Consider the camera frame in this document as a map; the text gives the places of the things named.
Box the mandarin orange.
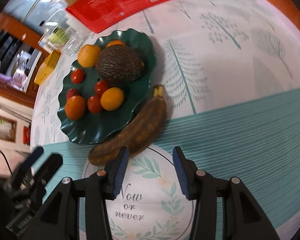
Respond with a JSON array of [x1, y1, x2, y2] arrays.
[[65, 95, 86, 120]]

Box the orange-red cherry tomato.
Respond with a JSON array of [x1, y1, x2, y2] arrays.
[[87, 95, 103, 114]]

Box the yellow kumquat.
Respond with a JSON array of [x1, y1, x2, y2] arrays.
[[100, 87, 125, 111]]

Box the large red tomato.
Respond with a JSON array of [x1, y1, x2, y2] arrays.
[[94, 80, 110, 97]]

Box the large yellow grapefruit with sticker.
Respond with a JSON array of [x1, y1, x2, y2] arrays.
[[77, 44, 102, 68]]

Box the red waste basket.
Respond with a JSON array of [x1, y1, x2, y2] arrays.
[[23, 126, 30, 145]]

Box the wooden kitchen cabinet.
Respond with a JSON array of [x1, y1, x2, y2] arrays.
[[0, 82, 39, 108]]

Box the red lychee on plate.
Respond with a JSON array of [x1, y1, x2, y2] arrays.
[[66, 88, 81, 100]]

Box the dark green scalloped plate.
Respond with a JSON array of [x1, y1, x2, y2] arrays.
[[57, 29, 157, 145]]

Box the cherry tomato on plate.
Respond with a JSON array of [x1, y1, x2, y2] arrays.
[[70, 68, 85, 84]]

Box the yellow tin box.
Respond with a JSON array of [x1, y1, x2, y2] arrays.
[[34, 50, 61, 86]]

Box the dark brown avocado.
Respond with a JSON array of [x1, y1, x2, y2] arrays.
[[96, 44, 144, 83]]

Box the clear drinking glass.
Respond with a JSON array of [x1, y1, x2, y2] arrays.
[[62, 27, 90, 56]]

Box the clear bottle green label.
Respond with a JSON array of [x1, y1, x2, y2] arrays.
[[38, 21, 70, 51]]

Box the tree pattern tablecloth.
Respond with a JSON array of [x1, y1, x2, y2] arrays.
[[108, 0, 300, 239]]

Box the small orange on plate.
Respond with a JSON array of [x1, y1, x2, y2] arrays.
[[106, 40, 126, 48]]

